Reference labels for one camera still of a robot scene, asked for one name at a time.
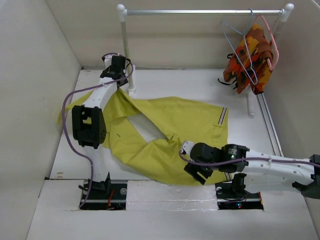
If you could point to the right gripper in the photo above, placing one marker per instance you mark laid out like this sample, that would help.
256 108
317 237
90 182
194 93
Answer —
193 170

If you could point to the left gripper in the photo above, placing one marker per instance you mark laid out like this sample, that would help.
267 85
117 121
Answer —
106 70

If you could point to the yellow-green trousers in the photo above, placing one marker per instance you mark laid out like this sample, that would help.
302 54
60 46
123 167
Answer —
178 119

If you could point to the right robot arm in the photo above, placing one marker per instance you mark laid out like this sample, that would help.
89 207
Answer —
252 171

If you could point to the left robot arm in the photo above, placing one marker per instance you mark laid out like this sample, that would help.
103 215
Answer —
88 124

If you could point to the pink plastic hanger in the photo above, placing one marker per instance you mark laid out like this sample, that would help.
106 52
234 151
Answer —
271 64

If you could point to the orange camouflage garment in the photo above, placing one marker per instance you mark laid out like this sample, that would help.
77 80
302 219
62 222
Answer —
247 66

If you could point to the white clothes rack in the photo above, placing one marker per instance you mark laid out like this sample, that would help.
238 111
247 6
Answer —
283 14

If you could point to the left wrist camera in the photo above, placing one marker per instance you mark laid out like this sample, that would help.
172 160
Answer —
107 60

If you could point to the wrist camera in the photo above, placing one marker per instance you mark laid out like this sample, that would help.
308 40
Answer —
107 60
186 147

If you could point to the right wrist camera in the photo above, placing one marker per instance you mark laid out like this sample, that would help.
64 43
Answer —
186 147

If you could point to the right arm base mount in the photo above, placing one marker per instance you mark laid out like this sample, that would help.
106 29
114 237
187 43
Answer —
228 200

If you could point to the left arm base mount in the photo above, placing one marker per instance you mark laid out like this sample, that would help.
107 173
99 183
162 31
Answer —
114 200

